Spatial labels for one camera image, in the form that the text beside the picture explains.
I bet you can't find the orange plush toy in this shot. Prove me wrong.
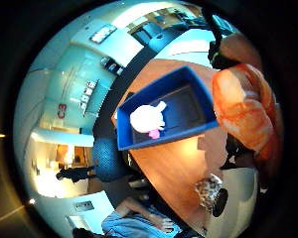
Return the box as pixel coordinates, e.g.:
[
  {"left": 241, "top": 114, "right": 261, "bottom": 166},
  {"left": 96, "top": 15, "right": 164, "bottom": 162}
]
[{"left": 212, "top": 33, "right": 284, "bottom": 163}]

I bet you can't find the blue plastic bin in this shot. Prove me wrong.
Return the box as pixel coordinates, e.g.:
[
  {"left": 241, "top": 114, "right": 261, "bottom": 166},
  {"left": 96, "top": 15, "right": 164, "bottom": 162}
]
[{"left": 115, "top": 64, "right": 221, "bottom": 152}]

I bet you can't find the dark blue sofa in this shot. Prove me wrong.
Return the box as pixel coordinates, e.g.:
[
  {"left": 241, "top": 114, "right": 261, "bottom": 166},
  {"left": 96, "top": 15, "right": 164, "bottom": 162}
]
[{"left": 132, "top": 20, "right": 207, "bottom": 54}]

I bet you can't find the white plush toy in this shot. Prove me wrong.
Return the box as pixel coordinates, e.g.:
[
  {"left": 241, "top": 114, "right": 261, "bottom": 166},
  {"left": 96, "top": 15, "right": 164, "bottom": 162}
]
[{"left": 129, "top": 100, "right": 168, "bottom": 140}]

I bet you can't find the leopard print plush toy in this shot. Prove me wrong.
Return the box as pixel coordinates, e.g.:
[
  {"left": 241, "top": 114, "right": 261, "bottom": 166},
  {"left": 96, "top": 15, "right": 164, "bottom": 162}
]
[{"left": 194, "top": 174, "right": 224, "bottom": 213}]

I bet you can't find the blue mesh office chair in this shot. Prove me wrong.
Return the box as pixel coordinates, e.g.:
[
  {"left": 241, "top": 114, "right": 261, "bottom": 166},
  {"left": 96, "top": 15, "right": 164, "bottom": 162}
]
[{"left": 91, "top": 136, "right": 132, "bottom": 183}]

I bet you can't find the the person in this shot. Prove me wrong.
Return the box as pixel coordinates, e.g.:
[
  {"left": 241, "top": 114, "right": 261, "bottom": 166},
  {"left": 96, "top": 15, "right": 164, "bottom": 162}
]
[{"left": 100, "top": 196, "right": 190, "bottom": 238}]

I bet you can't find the grey door plate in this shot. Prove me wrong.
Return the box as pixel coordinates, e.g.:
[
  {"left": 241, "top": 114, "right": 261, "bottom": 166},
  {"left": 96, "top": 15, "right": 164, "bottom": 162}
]
[{"left": 74, "top": 200, "right": 95, "bottom": 213}]

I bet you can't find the dark wall device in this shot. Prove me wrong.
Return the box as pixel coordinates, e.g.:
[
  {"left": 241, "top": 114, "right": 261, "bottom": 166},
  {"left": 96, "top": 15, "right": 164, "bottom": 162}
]
[{"left": 100, "top": 57, "right": 124, "bottom": 76}]

